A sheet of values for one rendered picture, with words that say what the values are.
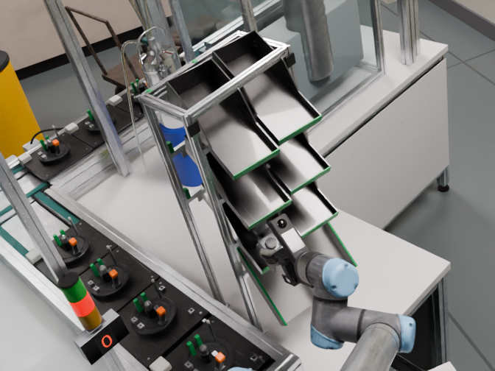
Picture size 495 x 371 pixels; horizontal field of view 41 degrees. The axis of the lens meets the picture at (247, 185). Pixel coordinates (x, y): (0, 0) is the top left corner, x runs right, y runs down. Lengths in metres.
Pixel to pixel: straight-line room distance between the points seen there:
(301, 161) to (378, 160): 1.29
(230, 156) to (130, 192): 1.20
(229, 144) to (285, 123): 0.15
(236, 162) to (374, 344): 0.53
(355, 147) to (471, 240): 0.89
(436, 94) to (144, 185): 1.42
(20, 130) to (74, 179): 2.05
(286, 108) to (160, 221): 1.00
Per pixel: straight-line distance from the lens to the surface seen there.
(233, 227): 1.71
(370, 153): 2.90
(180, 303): 2.02
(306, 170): 1.71
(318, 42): 2.59
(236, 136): 1.57
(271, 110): 1.63
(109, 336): 1.70
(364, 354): 1.25
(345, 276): 1.40
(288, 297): 1.86
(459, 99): 4.34
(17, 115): 4.76
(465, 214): 3.52
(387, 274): 2.10
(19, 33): 5.88
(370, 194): 3.03
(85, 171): 2.80
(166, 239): 2.41
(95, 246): 2.34
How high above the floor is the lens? 2.43
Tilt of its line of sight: 38 degrees down
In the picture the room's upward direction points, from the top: 16 degrees counter-clockwise
